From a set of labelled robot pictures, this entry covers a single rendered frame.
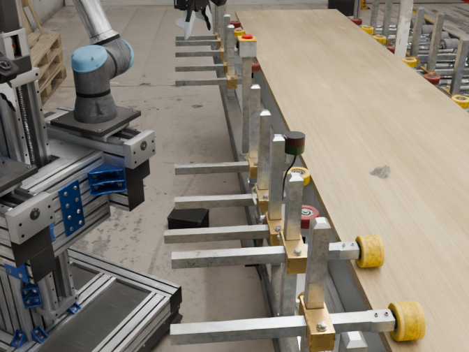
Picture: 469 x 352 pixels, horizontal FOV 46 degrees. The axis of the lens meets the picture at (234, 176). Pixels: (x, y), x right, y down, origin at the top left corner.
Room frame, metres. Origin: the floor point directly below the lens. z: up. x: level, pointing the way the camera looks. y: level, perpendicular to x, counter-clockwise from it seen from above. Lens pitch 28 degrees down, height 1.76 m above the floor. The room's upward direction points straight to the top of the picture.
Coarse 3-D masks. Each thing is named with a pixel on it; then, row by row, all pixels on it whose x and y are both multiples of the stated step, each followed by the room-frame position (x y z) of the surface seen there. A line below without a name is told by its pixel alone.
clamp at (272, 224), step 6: (282, 216) 1.40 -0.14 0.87; (270, 222) 1.36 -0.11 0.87; (276, 222) 1.36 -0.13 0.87; (282, 222) 1.36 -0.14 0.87; (270, 228) 1.33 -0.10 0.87; (282, 228) 1.33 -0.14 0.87; (270, 234) 1.31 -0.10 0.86; (276, 234) 1.30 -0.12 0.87; (270, 240) 1.31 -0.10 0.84; (276, 240) 1.30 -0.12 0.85; (270, 246) 1.30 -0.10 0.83; (276, 246) 1.30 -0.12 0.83
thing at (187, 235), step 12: (192, 228) 1.34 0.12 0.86; (204, 228) 1.34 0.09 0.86; (216, 228) 1.34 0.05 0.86; (228, 228) 1.34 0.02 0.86; (240, 228) 1.34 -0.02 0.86; (252, 228) 1.34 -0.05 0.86; (264, 228) 1.34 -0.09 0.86; (168, 240) 1.31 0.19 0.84; (180, 240) 1.31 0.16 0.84; (192, 240) 1.32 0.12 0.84; (204, 240) 1.32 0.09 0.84; (216, 240) 1.32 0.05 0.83
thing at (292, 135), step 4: (288, 132) 1.42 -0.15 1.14; (292, 132) 1.42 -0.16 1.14; (296, 132) 1.42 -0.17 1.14; (300, 132) 1.42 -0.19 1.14; (288, 136) 1.39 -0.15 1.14; (292, 136) 1.39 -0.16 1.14; (296, 136) 1.39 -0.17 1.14; (300, 136) 1.39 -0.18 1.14; (284, 156) 1.38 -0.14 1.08; (296, 156) 1.40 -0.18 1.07; (284, 160) 1.38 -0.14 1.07; (292, 164) 1.40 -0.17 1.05; (288, 168) 1.40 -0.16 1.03; (284, 176) 1.40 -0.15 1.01; (284, 180) 1.40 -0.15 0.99; (284, 184) 1.40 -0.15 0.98
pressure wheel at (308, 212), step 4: (304, 208) 1.39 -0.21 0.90; (308, 208) 1.38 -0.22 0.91; (312, 208) 1.38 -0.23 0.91; (304, 212) 1.36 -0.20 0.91; (308, 212) 1.36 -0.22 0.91; (312, 212) 1.36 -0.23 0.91; (316, 212) 1.36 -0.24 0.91; (304, 216) 1.34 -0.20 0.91; (308, 216) 1.34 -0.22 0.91; (312, 216) 1.34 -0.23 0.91; (316, 216) 1.34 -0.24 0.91; (304, 220) 1.32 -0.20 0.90; (308, 220) 1.32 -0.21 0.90; (304, 224) 1.32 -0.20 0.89; (308, 224) 1.32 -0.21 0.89; (304, 228) 1.32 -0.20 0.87; (308, 228) 1.32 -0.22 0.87; (304, 240) 1.36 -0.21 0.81
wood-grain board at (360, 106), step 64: (320, 64) 2.86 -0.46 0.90; (384, 64) 2.86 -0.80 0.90; (320, 128) 2.00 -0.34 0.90; (384, 128) 2.00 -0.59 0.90; (448, 128) 2.00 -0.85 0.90; (320, 192) 1.49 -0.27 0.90; (384, 192) 1.49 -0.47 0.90; (448, 192) 1.49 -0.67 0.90; (448, 256) 1.15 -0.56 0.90; (448, 320) 0.92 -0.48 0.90
